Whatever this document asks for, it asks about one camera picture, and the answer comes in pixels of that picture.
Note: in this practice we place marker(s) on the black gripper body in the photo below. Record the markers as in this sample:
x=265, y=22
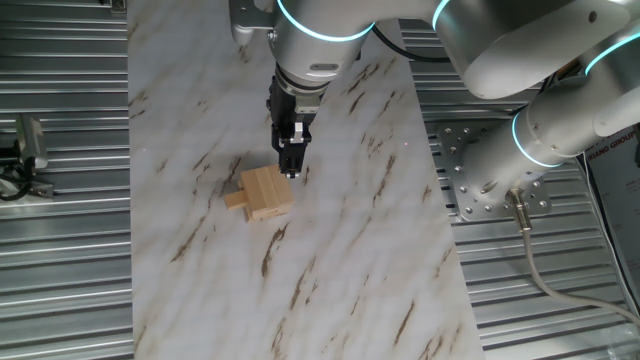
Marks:
x=282, y=107

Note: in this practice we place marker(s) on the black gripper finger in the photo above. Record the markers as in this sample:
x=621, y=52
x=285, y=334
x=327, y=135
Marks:
x=283, y=155
x=296, y=160

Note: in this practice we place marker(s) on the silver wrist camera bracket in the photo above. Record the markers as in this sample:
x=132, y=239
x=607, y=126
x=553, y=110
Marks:
x=245, y=20

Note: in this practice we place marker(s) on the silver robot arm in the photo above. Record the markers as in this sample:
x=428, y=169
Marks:
x=500, y=40

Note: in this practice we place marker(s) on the silver depth camera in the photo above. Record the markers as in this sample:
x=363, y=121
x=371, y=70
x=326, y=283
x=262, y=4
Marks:
x=31, y=140

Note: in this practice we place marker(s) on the small metal corner bracket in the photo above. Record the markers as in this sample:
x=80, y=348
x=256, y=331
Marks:
x=118, y=6

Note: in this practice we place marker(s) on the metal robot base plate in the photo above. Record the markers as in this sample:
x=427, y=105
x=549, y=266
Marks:
x=467, y=200

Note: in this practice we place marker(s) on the white marble pattern mat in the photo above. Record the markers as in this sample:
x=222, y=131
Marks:
x=350, y=275

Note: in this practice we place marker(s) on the white printed poster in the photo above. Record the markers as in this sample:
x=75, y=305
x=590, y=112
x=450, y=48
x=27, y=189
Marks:
x=617, y=200

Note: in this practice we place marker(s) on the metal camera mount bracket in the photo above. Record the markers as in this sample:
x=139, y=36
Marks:
x=40, y=190

